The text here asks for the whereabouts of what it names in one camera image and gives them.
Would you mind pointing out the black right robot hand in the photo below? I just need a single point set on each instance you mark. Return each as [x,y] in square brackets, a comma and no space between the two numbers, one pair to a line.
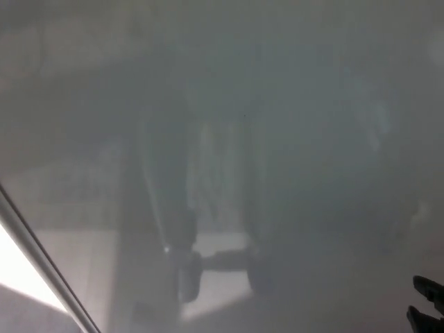
[431,291]

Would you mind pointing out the large whiteboard with grey frame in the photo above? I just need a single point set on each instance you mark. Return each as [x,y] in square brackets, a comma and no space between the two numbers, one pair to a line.
[243,138]

